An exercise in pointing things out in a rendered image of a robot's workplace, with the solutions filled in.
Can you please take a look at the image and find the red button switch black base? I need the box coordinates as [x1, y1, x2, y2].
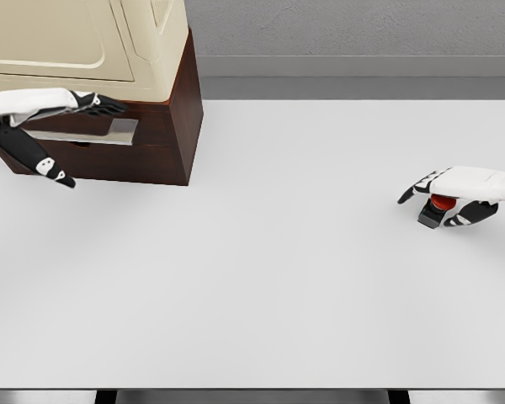
[417, 194, 458, 231]

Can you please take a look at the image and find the dark brown wooden cabinet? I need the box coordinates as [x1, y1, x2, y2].
[0, 27, 205, 187]

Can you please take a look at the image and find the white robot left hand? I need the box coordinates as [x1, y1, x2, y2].
[0, 87, 130, 189]

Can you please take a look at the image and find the brown drawer with notch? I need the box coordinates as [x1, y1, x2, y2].
[40, 140, 170, 173]

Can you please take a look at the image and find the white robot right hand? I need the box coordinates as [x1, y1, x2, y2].
[396, 165, 505, 230]

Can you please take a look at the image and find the beige plastic appliance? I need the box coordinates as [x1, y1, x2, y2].
[0, 0, 189, 107]

